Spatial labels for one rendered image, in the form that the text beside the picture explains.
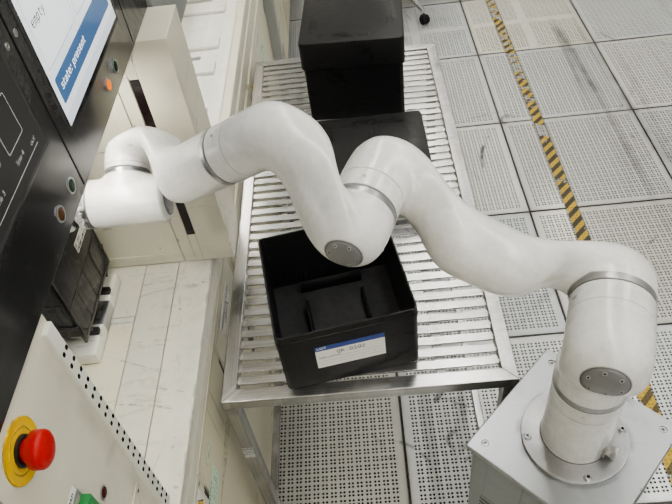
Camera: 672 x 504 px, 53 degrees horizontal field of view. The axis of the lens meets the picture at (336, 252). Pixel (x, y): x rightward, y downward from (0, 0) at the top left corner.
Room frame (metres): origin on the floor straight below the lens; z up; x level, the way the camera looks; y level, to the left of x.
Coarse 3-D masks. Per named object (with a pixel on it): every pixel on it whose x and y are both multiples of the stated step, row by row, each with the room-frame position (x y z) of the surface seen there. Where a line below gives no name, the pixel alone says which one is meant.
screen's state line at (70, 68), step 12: (96, 0) 0.95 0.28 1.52; (96, 12) 0.93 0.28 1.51; (84, 24) 0.88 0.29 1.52; (96, 24) 0.92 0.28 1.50; (84, 36) 0.86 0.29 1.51; (72, 48) 0.81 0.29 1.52; (84, 48) 0.85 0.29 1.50; (72, 60) 0.80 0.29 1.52; (60, 72) 0.75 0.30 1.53; (72, 72) 0.79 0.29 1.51; (60, 84) 0.74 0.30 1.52; (72, 84) 0.77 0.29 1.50
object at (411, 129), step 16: (400, 112) 1.50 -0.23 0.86; (416, 112) 1.49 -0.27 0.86; (336, 128) 1.47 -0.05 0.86; (352, 128) 1.46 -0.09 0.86; (368, 128) 1.45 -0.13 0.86; (384, 128) 1.44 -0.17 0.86; (400, 128) 1.43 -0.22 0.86; (416, 128) 1.42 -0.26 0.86; (336, 144) 1.40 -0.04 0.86; (352, 144) 1.39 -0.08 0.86; (416, 144) 1.35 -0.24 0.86; (336, 160) 1.34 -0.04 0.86
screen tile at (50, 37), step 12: (24, 0) 0.75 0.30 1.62; (36, 0) 0.78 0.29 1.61; (60, 0) 0.84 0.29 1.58; (24, 12) 0.74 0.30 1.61; (48, 12) 0.79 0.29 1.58; (60, 12) 0.82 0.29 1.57; (48, 24) 0.78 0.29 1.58; (60, 24) 0.81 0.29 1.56; (72, 24) 0.84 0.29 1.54; (36, 36) 0.74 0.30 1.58; (48, 36) 0.77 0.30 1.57; (60, 36) 0.80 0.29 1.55; (48, 48) 0.75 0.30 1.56; (60, 48) 0.78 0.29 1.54; (48, 60) 0.74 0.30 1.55
